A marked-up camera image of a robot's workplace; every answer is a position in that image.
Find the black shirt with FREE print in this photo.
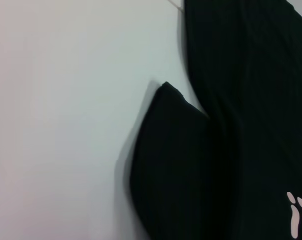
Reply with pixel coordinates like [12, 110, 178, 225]
[129, 0, 302, 240]

